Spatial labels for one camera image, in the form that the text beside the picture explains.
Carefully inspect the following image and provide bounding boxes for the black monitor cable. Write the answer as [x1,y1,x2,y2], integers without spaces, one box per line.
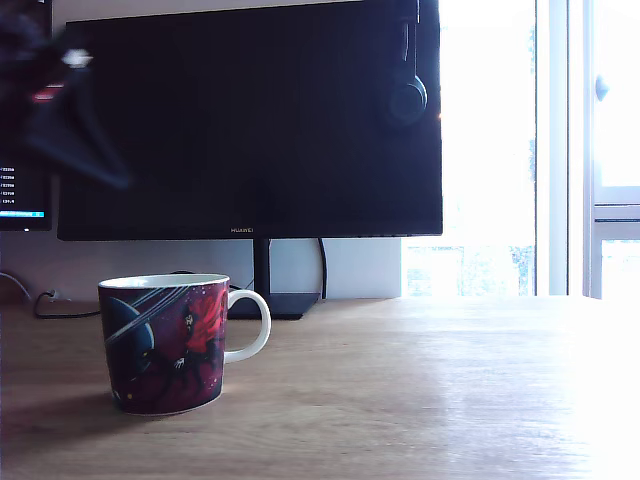
[317,238,329,301]

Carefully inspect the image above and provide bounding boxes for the large black monitor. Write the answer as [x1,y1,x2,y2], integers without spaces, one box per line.
[56,0,444,321]

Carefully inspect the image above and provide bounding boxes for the white window frame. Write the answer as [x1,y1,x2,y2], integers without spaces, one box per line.
[533,0,640,301]

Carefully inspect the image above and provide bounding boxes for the black headphones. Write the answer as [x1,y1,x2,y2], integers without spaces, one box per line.
[388,0,430,127]

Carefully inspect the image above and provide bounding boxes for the grey cable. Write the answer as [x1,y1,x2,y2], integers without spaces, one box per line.
[0,271,32,302]

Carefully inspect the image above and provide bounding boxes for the black plugged cable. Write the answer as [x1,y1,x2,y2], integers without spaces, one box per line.
[33,289,102,320]

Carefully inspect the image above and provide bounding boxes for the dark illustrated mug white handle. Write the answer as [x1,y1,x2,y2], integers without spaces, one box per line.
[97,272,273,418]

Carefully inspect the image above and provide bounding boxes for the small lit screen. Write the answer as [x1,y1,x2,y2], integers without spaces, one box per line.
[0,0,53,233]

